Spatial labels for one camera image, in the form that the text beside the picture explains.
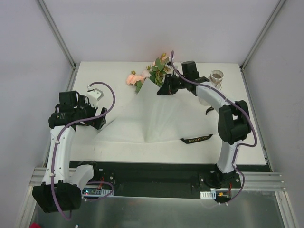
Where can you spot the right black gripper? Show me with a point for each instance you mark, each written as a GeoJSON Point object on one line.
{"type": "Point", "coordinates": [171, 83]}

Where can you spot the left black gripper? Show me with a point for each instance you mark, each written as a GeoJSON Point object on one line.
{"type": "Point", "coordinates": [94, 115]}

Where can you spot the pink rose stem one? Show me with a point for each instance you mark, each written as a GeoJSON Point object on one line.
{"type": "Point", "coordinates": [159, 69]}

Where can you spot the white wrapping paper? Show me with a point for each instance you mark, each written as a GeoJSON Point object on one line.
{"type": "Point", "coordinates": [151, 118]}

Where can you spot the pink rose stem three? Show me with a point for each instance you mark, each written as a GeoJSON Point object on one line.
{"type": "Point", "coordinates": [133, 78]}

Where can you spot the black gold-lettered ribbon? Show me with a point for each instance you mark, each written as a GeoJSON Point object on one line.
{"type": "Point", "coordinates": [196, 139]}

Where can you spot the pink rose stem two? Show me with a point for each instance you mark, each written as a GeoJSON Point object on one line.
{"type": "Point", "coordinates": [149, 73]}

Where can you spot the pink rose stem four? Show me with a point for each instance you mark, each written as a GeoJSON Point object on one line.
{"type": "Point", "coordinates": [138, 86]}

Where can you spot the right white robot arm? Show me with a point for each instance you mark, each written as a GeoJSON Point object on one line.
{"type": "Point", "coordinates": [233, 121]}

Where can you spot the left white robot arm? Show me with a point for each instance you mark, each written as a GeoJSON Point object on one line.
{"type": "Point", "coordinates": [60, 189]}

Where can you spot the red object at bottom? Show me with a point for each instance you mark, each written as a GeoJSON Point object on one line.
{"type": "Point", "coordinates": [34, 225]}

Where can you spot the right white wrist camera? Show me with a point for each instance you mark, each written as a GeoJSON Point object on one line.
{"type": "Point", "coordinates": [168, 66]}

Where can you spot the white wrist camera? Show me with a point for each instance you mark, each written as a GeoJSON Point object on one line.
{"type": "Point", "coordinates": [168, 66]}
{"type": "Point", "coordinates": [94, 96]}

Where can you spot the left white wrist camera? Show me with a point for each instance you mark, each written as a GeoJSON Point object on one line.
{"type": "Point", "coordinates": [94, 96]}

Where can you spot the left aluminium frame post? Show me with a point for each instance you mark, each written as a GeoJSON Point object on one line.
{"type": "Point", "coordinates": [56, 33]}

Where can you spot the aluminium frame post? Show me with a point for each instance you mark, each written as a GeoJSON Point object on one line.
{"type": "Point", "coordinates": [56, 33]}
{"type": "Point", "coordinates": [262, 34]}

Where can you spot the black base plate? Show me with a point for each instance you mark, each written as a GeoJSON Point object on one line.
{"type": "Point", "coordinates": [161, 180]}

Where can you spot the aluminium front rail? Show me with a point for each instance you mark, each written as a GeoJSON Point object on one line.
{"type": "Point", "coordinates": [254, 181]}

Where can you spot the right aluminium frame post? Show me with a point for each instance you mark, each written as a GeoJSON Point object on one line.
{"type": "Point", "coordinates": [262, 34]}

